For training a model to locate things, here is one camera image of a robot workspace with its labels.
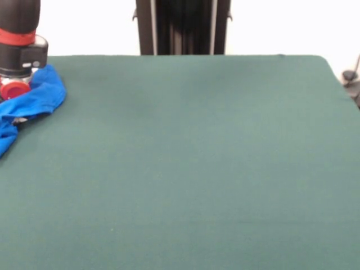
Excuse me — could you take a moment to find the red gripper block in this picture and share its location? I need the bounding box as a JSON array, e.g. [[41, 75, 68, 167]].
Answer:
[[0, 81, 32, 101]]

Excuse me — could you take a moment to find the blue shirt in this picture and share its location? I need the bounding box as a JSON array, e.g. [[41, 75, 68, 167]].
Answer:
[[0, 64, 68, 160]]

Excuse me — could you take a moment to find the dark green table cloth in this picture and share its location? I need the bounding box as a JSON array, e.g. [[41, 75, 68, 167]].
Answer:
[[0, 55, 360, 270]]

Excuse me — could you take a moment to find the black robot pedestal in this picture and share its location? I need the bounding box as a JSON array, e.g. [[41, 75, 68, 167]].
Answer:
[[132, 0, 233, 56]]

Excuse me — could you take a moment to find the black plug with cable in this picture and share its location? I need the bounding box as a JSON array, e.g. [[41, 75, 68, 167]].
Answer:
[[341, 70, 360, 110]]

